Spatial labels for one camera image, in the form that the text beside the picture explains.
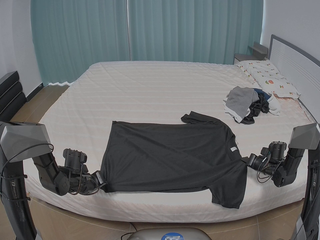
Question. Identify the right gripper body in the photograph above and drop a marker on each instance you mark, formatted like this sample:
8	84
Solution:
254	161

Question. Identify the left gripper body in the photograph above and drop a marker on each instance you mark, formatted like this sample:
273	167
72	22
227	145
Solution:
97	181

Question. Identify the black T-shirt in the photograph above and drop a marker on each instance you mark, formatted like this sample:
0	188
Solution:
175	159

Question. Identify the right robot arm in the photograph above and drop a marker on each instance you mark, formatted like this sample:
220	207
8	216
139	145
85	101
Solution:
292	164

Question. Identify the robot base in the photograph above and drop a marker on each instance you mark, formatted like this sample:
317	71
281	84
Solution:
155	234

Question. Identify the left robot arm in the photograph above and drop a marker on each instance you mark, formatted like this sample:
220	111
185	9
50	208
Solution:
47	174

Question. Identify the pile of clothes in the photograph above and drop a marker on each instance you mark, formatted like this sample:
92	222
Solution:
240	101

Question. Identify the bed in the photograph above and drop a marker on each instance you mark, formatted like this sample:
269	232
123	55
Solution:
155	91

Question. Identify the white printed pillow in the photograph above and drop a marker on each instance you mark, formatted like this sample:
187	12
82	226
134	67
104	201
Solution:
268	77

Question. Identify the grey bedside table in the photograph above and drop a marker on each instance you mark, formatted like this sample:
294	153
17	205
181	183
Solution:
246	57

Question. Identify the black chest of drawers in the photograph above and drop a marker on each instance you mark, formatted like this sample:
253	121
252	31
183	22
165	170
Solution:
10	96

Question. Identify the blue-green curtain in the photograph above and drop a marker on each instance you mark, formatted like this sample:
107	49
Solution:
195	21
80	29

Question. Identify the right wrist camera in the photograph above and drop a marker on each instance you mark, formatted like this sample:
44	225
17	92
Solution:
264	152

